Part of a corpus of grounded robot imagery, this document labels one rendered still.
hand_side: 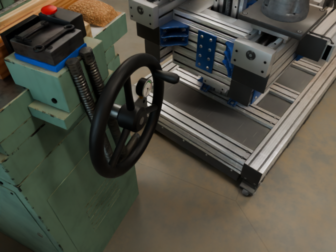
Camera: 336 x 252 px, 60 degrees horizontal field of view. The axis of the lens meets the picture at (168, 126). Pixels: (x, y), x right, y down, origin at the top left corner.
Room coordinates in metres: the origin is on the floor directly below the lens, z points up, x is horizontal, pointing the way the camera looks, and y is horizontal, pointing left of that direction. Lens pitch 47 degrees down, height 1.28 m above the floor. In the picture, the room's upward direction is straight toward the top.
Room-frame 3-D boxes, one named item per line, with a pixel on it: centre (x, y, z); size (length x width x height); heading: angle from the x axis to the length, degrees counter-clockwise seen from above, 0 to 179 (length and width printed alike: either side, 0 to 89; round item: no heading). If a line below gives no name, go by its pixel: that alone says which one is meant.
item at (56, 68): (0.51, 0.22, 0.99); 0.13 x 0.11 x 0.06; 154
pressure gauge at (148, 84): (0.75, 0.08, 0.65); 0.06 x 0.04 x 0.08; 154
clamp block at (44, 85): (0.51, 0.22, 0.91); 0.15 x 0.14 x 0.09; 154
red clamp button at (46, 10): (0.55, 0.23, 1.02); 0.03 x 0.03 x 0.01
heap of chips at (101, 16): (0.77, 0.21, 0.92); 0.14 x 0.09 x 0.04; 64
